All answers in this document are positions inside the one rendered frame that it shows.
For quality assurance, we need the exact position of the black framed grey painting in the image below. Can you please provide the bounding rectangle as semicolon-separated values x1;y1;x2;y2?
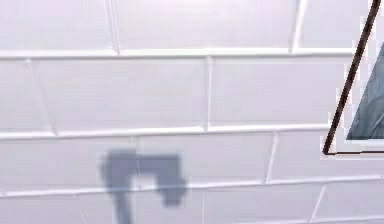
322;0;384;156

